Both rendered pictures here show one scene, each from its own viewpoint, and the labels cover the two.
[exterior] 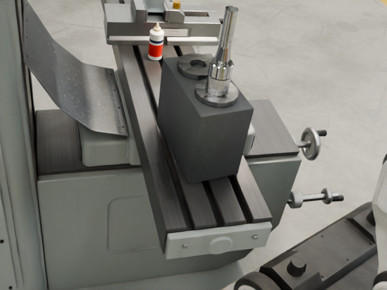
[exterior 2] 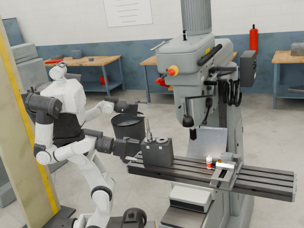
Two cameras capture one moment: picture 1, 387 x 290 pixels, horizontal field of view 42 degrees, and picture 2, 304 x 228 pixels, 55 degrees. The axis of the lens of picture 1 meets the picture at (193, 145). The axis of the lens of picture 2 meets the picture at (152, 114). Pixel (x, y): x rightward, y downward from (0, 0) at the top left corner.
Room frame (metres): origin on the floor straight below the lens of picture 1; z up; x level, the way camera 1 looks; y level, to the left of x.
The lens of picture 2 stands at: (2.42, -1.32, 2.20)
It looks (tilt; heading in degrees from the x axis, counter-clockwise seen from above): 23 degrees down; 139
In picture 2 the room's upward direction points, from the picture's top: 8 degrees counter-clockwise
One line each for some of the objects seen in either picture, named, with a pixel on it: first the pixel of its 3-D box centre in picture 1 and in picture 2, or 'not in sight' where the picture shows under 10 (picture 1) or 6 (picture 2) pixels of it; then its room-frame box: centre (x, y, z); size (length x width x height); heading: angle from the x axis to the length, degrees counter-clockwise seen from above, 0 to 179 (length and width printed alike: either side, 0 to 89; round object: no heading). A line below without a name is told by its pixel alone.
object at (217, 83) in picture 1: (219, 77); (149, 135); (0.86, -0.03, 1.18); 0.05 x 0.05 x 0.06
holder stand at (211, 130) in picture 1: (201, 114); (157, 150); (0.90, -0.01, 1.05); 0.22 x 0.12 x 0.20; 28
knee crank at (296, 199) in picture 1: (315, 197); not in sight; (1.24, -0.44, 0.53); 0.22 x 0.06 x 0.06; 110
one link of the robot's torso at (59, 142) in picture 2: not in sight; (64, 145); (0.76, -0.66, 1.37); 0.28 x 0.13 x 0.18; 43
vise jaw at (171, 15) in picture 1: (171, 7); (225, 165); (1.43, 0.13, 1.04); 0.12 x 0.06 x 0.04; 17
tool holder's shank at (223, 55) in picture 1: (226, 35); (147, 125); (0.86, -0.03, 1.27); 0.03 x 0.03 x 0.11
